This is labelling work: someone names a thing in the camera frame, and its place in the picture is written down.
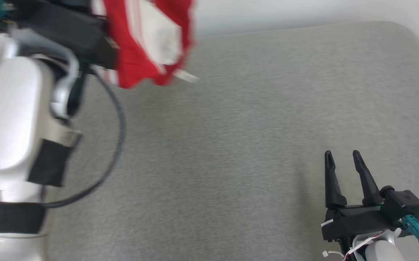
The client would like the teal right cable connector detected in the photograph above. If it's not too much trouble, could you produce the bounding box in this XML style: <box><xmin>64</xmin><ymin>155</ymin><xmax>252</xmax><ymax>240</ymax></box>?
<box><xmin>399</xmin><ymin>214</ymin><xmax>419</xmax><ymax>248</ymax></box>

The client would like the red jersey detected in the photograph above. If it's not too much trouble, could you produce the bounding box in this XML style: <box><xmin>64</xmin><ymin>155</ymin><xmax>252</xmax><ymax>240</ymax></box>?
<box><xmin>93</xmin><ymin>0</ymin><xmax>200</xmax><ymax>90</ymax></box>

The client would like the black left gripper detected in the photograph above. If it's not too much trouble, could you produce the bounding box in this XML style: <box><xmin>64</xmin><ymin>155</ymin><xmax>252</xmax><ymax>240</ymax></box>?
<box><xmin>10</xmin><ymin>0</ymin><xmax>119</xmax><ymax>70</ymax></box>

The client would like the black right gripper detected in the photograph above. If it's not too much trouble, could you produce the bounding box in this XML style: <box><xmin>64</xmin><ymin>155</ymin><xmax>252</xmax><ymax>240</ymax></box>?
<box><xmin>321</xmin><ymin>150</ymin><xmax>401</xmax><ymax>242</ymax></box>

